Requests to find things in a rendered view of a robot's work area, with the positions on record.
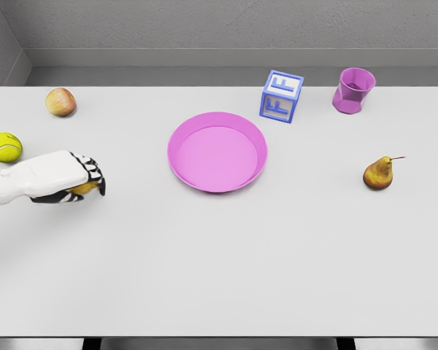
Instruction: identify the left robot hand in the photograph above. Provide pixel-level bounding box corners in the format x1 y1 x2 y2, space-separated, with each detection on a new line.
20 149 107 204

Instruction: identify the yellow lemon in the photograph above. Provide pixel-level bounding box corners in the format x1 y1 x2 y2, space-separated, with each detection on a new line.
67 182 98 197

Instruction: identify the pink round plate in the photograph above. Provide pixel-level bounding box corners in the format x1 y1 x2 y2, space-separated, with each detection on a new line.
166 111 269 194

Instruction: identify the yellow-green tennis ball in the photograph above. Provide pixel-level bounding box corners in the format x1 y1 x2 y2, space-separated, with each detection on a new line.
0 131 23 163

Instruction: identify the red-yellow apple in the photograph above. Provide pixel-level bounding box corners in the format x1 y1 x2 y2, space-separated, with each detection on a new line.
45 87 77 117

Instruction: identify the blue letter block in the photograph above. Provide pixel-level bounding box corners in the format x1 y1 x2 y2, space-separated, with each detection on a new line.
258 69 304 124

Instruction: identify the purple faceted cup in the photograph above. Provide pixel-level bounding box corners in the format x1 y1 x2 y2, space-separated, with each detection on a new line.
331 67 377 115

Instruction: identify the brown-yellow pear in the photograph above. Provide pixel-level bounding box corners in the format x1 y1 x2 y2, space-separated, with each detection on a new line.
362 155 406 191

